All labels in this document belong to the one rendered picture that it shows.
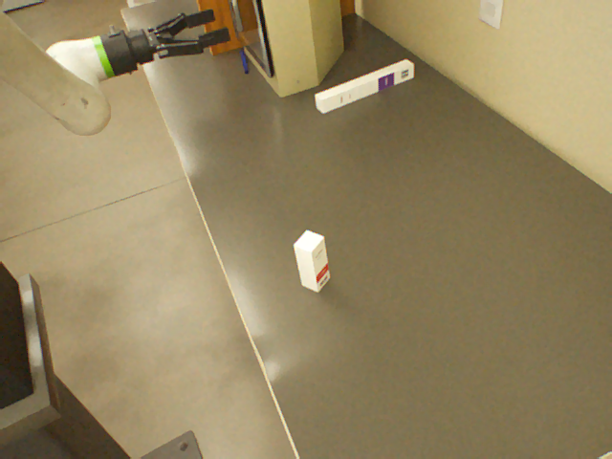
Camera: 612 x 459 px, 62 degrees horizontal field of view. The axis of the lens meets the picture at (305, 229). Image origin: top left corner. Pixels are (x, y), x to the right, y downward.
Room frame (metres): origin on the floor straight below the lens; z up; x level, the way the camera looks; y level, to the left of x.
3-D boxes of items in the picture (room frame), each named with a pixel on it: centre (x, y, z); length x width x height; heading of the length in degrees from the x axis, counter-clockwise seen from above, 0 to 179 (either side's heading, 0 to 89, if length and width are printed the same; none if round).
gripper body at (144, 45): (1.20, 0.27, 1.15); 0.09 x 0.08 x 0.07; 105
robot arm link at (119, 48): (1.18, 0.34, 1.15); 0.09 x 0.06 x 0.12; 15
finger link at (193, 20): (1.30, 0.16, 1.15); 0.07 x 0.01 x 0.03; 105
